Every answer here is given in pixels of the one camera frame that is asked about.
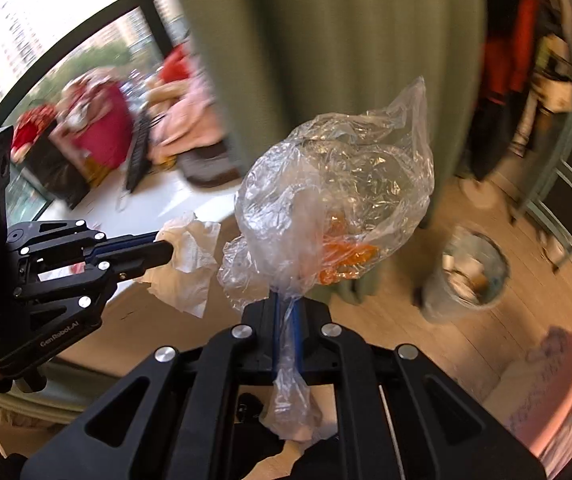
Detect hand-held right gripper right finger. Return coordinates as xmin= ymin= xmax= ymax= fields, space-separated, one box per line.
xmin=288 ymin=302 xmax=547 ymax=480

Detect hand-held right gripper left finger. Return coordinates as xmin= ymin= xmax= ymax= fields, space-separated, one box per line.
xmin=21 ymin=299 xmax=284 ymax=480

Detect pink blanket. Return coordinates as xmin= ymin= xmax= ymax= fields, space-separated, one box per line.
xmin=486 ymin=326 xmax=572 ymax=477

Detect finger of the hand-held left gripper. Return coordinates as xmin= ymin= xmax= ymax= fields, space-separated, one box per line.
xmin=13 ymin=240 xmax=174 ymax=322
xmin=6 ymin=219 xmax=163 ymax=263

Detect grey trash bin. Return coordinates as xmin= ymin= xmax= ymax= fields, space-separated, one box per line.
xmin=418 ymin=226 xmax=510 ymax=324

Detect tan plush toy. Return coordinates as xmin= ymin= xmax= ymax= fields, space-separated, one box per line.
xmin=145 ymin=77 xmax=187 ymax=107

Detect grey metal rack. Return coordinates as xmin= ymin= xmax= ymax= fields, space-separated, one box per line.
xmin=510 ymin=20 xmax=572 ymax=273

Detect red plush toy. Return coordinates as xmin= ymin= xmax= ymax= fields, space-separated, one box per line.
xmin=10 ymin=105 xmax=59 ymax=162

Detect black bag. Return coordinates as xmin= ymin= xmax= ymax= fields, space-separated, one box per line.
xmin=22 ymin=120 xmax=93 ymax=211

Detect black keyboard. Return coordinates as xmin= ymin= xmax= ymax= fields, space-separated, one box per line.
xmin=122 ymin=109 xmax=161 ymax=195

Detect clear plastic bag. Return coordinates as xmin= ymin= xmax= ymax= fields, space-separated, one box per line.
xmin=216 ymin=76 xmax=437 ymax=442

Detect red fabric bag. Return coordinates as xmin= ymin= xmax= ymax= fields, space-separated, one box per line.
xmin=61 ymin=69 xmax=135 ymax=183

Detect white tissue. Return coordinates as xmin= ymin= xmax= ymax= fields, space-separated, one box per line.
xmin=138 ymin=211 xmax=223 ymax=319

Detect pink fleece garment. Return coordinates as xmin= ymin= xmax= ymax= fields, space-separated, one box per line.
xmin=148 ymin=72 xmax=228 ymax=167

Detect orange peel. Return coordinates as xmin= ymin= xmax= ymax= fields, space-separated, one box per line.
xmin=316 ymin=212 xmax=380 ymax=286

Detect hanging clothes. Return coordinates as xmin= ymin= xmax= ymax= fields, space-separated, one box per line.
xmin=465 ymin=0 xmax=572 ymax=183

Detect green curtain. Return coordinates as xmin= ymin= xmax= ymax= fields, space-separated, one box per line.
xmin=166 ymin=0 xmax=488 ymax=306

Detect red cloth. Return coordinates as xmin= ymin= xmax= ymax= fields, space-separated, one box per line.
xmin=158 ymin=44 xmax=193 ymax=86

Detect black framed window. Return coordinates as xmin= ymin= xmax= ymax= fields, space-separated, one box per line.
xmin=0 ymin=0 xmax=194 ymax=136

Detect dark oval mat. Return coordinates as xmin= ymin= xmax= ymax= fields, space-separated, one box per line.
xmin=180 ymin=146 xmax=243 ymax=189

